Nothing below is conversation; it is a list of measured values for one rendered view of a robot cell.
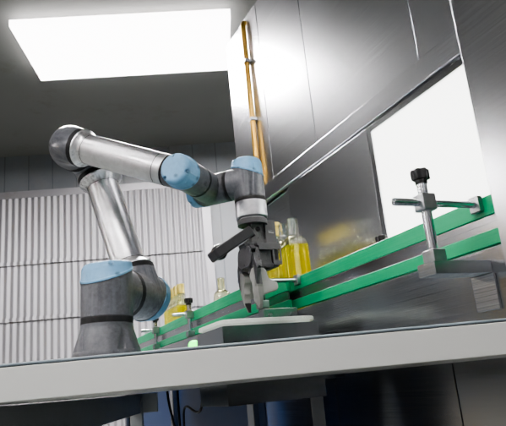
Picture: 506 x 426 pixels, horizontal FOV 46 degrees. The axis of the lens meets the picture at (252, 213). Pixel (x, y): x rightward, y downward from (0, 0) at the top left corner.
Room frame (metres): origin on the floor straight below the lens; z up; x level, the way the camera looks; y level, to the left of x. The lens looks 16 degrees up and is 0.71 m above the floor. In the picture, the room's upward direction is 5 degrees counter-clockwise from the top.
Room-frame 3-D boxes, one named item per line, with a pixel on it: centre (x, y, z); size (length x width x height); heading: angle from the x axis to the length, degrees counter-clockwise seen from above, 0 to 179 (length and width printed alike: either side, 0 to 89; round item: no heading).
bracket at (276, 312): (1.50, -0.04, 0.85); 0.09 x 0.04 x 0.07; 114
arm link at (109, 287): (1.36, 0.35, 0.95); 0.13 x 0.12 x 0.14; 159
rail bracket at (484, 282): (0.91, -0.29, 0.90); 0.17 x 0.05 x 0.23; 114
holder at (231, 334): (1.35, -0.01, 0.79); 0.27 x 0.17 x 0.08; 114
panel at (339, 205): (1.47, -0.32, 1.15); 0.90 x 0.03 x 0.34; 24
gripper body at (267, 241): (1.37, 0.00, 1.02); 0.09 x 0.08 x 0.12; 116
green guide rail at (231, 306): (2.31, 0.35, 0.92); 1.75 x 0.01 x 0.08; 24
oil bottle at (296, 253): (1.61, -0.11, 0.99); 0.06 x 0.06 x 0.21; 26
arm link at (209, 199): (1.39, 0.10, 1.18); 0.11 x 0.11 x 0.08; 69
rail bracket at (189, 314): (2.02, 0.27, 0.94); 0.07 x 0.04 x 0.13; 114
